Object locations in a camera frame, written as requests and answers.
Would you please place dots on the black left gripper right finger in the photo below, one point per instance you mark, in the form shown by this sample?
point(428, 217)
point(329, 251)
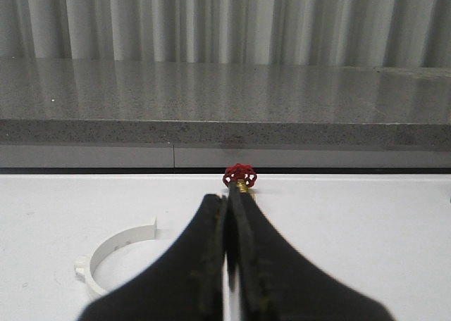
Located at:
point(278, 283)

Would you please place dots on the white half-ring pipe clamp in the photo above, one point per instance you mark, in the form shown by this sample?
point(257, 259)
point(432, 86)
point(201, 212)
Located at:
point(86, 266)

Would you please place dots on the grey stone counter ledge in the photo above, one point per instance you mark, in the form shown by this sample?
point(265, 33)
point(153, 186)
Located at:
point(47, 100)

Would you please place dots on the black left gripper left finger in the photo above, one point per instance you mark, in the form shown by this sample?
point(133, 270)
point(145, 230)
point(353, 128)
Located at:
point(185, 283)

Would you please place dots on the brass valve with red handwheel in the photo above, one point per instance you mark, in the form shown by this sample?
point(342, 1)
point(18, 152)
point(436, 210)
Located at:
point(244, 176)

